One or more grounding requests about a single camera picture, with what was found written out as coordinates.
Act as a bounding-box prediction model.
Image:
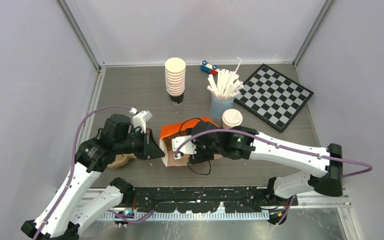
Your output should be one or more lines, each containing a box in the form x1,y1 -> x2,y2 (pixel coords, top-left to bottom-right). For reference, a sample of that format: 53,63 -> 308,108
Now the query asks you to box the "blue straw holder cup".
210,94 -> 234,119

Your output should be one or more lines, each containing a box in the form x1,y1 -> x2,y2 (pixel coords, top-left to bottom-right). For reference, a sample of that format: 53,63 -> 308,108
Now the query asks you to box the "white plastic cup lid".
221,108 -> 243,127

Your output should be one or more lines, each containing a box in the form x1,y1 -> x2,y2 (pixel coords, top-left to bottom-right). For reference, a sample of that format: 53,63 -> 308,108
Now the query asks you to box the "orange paper bag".
159,117 -> 218,170

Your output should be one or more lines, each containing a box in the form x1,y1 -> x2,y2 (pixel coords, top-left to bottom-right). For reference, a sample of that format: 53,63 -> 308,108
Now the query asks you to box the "white paper coffee cup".
223,124 -> 236,129

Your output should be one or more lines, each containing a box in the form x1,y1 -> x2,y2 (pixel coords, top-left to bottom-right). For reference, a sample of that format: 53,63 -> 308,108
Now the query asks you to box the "black white checkerboard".
234,64 -> 314,133

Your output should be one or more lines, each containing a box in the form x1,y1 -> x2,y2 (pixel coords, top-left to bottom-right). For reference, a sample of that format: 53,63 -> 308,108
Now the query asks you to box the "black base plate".
117,186 -> 290,214

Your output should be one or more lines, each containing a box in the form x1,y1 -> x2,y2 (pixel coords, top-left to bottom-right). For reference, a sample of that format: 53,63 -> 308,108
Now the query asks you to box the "brown cardboard cup carrier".
107,153 -> 136,169

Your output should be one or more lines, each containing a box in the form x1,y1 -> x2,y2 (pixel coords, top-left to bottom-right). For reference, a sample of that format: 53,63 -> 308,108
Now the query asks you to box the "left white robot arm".
21,110 -> 165,240

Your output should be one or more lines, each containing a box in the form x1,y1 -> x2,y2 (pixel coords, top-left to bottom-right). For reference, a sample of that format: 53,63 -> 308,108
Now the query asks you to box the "bundle of white straws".
207,57 -> 244,101

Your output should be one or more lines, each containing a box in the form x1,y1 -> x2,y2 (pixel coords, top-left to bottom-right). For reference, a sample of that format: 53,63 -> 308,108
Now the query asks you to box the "red blue toy car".
200,60 -> 220,76

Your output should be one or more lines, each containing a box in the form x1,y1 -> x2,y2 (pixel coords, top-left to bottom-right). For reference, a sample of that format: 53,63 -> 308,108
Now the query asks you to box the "stack of paper cups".
164,57 -> 186,105

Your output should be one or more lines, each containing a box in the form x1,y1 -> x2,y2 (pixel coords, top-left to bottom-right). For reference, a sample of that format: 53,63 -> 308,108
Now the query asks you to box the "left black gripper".
115,127 -> 165,159

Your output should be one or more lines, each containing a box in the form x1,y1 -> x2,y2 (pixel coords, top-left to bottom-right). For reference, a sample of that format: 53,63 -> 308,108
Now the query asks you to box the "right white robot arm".
186,120 -> 343,205

